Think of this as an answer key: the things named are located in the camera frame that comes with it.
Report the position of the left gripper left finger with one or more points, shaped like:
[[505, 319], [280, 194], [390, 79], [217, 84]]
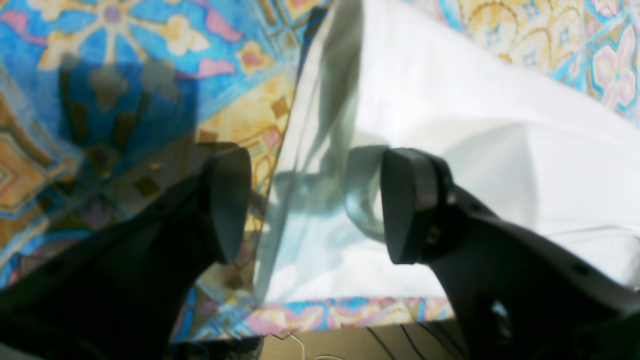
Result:
[[118, 294]]

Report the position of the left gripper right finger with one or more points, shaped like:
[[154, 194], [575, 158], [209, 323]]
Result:
[[515, 294]]

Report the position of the white printed T-shirt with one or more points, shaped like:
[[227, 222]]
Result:
[[534, 104]]

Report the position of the patterned tile tablecloth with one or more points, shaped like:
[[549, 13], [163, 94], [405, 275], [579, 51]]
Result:
[[106, 103]]

